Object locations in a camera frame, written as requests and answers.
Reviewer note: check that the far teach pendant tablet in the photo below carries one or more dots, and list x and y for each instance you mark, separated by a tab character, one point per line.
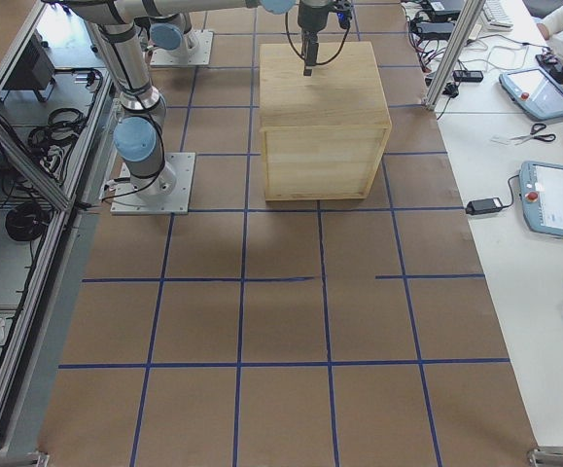
535	92

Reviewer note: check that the black power adapter brick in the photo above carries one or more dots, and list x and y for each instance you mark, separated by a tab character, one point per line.
483	206

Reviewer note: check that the white keyboard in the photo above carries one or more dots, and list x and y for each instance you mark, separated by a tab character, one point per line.
494	15

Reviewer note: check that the aluminium frame post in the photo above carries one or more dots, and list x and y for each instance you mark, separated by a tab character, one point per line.
461	32

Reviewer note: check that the near teach pendant tablet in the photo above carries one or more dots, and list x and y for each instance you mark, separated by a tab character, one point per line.
541	185

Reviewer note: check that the small black device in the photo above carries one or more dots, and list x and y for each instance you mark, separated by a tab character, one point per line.
467	76

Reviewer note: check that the aluminium cell frame rail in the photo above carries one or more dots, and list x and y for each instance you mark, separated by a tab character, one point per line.
33	204

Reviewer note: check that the black control box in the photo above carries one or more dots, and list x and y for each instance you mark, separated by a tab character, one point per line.
33	72

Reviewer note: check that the teach pendant tablet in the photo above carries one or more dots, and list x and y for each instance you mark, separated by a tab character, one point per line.
535	92
541	185

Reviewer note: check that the black handled scissors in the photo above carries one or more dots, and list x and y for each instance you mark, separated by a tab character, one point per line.
536	132

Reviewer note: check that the brown paper floor mat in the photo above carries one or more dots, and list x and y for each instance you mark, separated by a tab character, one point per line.
314	333

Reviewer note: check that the wooden drawer cabinet box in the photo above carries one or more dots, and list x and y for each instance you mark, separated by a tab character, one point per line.
323	135

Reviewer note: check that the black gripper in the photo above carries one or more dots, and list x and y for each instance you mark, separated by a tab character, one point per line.
311	18

